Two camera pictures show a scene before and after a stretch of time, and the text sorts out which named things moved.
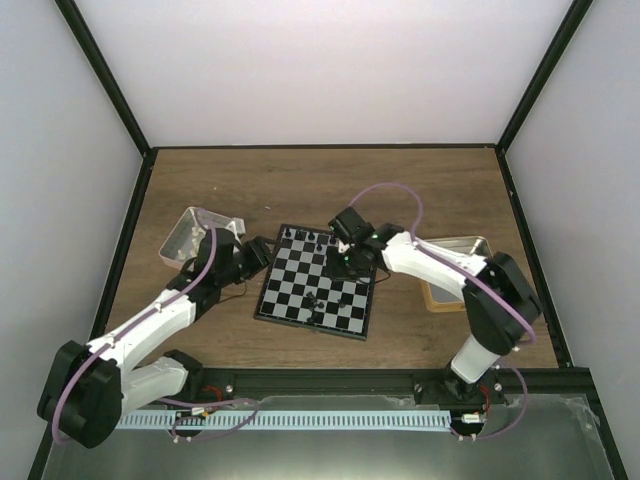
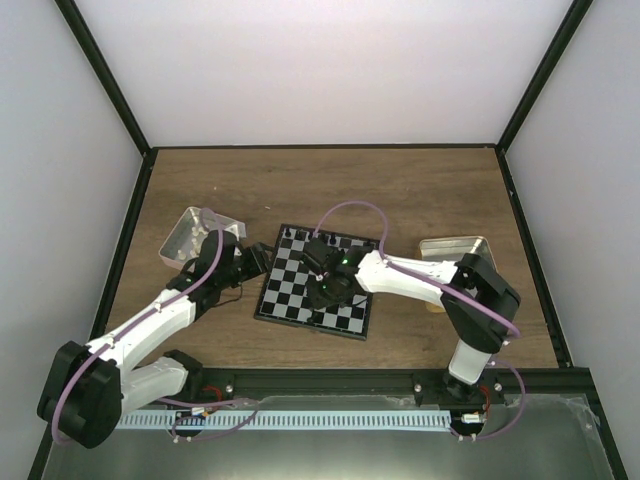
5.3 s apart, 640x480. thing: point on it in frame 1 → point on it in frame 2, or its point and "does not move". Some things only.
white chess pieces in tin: x=199 y=233 does not move
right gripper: x=337 y=272 → x=319 y=302
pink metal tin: x=181 y=246 does not move
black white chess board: x=299 y=287 does not move
